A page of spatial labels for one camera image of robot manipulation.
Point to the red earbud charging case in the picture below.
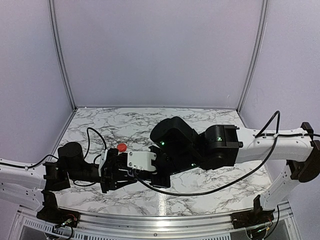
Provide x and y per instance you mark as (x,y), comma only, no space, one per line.
(122,147)

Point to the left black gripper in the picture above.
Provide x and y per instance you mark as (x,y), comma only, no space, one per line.
(111,177)

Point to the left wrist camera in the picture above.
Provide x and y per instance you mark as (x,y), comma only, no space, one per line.
(113,160)

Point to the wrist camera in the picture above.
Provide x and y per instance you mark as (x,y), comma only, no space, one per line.
(141,160)
(113,160)

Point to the aluminium frame post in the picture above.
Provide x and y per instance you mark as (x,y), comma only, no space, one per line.
(59,54)
(255,54)

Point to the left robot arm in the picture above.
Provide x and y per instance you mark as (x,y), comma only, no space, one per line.
(33,185)

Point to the left aluminium frame post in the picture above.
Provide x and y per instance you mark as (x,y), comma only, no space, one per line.
(59,54)

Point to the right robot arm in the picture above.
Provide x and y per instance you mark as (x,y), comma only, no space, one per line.
(179,148)

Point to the right aluminium frame post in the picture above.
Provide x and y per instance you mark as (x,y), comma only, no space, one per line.
(255,54)

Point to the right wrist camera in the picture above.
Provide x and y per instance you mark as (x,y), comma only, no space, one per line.
(141,160)

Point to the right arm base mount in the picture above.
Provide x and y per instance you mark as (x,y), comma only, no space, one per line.
(252,217)

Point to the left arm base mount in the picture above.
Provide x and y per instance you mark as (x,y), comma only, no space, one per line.
(52,213)

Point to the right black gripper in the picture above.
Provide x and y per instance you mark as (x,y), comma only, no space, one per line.
(163,183)

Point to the front aluminium rail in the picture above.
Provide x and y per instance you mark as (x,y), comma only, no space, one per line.
(102,226)

